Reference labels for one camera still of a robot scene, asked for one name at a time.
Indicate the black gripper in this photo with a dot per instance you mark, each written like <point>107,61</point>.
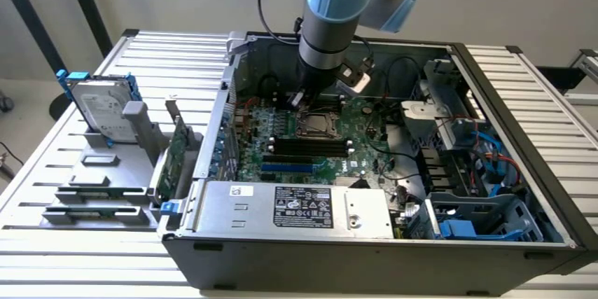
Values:
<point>313,82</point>

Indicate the blue case latch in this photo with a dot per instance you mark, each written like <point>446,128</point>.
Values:
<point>169,208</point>

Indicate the hard disk with blue rails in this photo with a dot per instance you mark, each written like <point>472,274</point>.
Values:
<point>103,110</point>

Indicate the silver power supply unit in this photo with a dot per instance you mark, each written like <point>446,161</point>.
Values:
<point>290,209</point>

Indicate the black RAM slots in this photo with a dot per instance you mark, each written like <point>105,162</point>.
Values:
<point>310,145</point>

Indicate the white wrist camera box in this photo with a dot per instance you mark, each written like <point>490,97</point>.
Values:
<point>354,80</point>

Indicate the grey parts rack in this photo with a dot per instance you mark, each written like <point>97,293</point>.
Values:
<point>117,176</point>

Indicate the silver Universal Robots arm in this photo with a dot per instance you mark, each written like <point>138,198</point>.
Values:
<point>329,5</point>

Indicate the green Dell motherboard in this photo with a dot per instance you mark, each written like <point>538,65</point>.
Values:
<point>309,145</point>

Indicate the black open PC case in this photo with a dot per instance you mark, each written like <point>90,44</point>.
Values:
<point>365,180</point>

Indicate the CPU socket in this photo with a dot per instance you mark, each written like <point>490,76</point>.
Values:
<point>314,123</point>

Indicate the grey metal disk bay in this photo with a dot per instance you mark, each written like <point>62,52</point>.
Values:
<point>472,159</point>

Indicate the green graphics card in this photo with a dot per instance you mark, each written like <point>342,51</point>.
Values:
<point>173,162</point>

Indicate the black tripod pole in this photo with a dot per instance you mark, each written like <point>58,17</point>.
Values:
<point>33,15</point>

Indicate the blue expansion slot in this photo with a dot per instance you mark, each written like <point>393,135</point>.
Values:
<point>288,167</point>

